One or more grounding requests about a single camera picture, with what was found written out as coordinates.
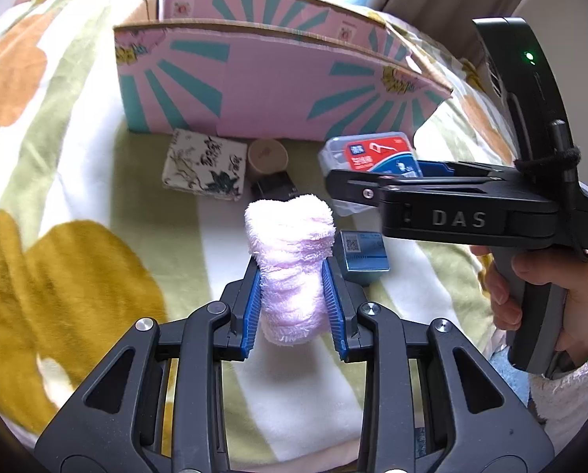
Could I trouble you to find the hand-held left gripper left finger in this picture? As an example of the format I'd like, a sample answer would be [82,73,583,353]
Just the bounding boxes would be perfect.
[34,256,263,473]

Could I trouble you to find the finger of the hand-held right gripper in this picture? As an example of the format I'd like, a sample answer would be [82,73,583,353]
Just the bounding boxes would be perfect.
[417,160,520,179]
[325,169,517,216]

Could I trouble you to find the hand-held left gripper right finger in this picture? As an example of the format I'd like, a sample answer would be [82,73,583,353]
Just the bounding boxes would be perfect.
[321,256,555,473]

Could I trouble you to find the clear plastic floss pick box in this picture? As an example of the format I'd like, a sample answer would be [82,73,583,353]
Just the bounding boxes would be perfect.
[318,130,423,218]

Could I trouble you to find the pink towel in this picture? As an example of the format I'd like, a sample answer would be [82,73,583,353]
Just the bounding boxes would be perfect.
[245,194,336,346]

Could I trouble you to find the person's right forearm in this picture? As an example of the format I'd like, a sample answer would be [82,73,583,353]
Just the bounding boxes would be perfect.
[527,332,588,456]

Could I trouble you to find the person's right hand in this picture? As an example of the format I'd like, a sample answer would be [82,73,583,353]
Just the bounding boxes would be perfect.
[471,244,588,371]

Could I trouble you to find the small blue box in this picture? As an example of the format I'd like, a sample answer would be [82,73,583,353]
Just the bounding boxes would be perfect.
[339,229,391,287]

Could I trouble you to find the small black object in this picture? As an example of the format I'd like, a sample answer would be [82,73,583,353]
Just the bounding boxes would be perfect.
[250,171,300,204]

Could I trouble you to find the small beige round jar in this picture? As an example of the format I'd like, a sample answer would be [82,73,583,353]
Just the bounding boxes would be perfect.
[247,138,289,184]

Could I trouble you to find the black elastic band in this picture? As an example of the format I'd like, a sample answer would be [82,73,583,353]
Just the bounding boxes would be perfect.
[514,145,583,174]

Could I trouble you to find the pink cardboard box teal rays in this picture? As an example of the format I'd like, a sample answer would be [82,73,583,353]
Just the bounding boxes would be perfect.
[113,0,455,147]

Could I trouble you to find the white floral printed box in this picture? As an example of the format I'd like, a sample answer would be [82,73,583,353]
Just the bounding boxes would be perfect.
[161,128,249,202]

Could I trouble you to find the floral printed blanket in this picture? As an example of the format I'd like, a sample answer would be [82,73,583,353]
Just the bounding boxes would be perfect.
[0,0,536,466]

